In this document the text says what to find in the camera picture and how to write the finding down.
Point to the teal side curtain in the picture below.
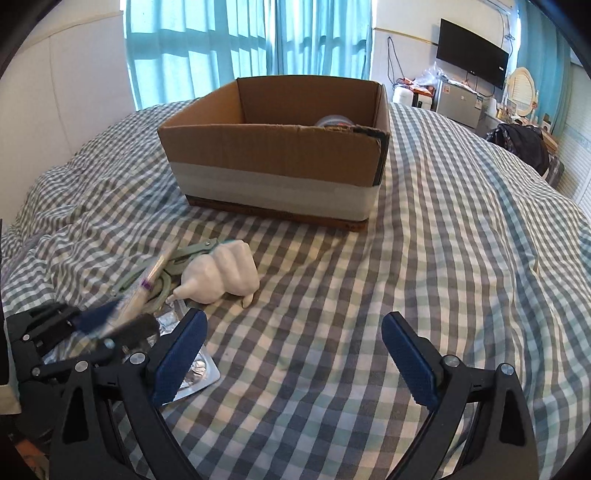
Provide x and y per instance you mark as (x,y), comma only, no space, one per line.
(545,53)

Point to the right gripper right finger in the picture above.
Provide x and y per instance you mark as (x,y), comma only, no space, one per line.
(500,443)

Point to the silver blister pill pack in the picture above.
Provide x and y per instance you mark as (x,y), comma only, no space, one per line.
(194,359)

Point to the oval white vanity mirror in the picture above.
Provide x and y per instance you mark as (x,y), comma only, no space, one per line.
(522,92)

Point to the white toothpaste tube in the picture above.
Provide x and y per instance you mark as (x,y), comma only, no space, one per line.
(134,299)

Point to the white squishy toy figure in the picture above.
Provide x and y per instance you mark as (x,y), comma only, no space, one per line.
(228,269)

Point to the silver mini fridge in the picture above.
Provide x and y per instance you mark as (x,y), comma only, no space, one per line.
(458,104)

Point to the brown cardboard box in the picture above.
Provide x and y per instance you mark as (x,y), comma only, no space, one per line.
(252,147)

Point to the white suitcase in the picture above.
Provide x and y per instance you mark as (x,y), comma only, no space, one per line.
(403,95)

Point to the grey-green plastic hanger clip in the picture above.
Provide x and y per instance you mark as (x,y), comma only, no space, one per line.
(168,279)

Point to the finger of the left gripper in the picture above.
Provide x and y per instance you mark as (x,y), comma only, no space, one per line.
(51,323)
(111,349)

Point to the teal window curtain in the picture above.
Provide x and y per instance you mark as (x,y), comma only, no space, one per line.
(181,50)

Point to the white wardrobe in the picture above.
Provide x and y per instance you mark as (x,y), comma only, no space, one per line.
(574,144)

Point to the black bag on chair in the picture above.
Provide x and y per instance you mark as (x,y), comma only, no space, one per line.
(526,142)

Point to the black wall television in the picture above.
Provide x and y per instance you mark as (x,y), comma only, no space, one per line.
(472,53)

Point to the checkered bed blanket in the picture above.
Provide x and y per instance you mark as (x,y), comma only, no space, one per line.
(471,245)

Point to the clear plastic floss jar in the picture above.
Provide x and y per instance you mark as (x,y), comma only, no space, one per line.
(335,121)

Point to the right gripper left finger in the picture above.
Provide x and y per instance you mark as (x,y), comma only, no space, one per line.
(86,443)

